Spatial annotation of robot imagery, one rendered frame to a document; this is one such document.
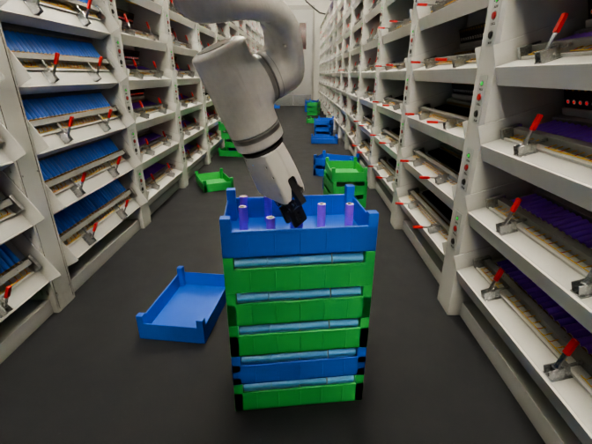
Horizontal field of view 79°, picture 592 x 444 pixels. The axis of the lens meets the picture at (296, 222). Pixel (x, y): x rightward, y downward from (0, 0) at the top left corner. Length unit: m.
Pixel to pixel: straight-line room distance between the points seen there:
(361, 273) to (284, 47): 0.44
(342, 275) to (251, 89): 0.40
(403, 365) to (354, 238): 0.48
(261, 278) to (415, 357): 0.56
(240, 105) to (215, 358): 0.73
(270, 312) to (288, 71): 0.46
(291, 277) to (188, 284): 0.74
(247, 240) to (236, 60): 0.31
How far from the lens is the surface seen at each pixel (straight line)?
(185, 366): 1.08
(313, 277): 0.73
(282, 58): 0.58
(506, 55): 1.09
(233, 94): 0.55
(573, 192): 0.81
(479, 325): 1.21
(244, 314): 0.77
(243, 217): 0.76
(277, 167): 0.59
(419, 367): 1.09
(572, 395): 0.90
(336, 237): 0.70
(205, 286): 1.38
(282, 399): 0.93
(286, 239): 0.68
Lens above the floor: 0.72
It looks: 22 degrees down
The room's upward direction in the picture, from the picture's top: straight up
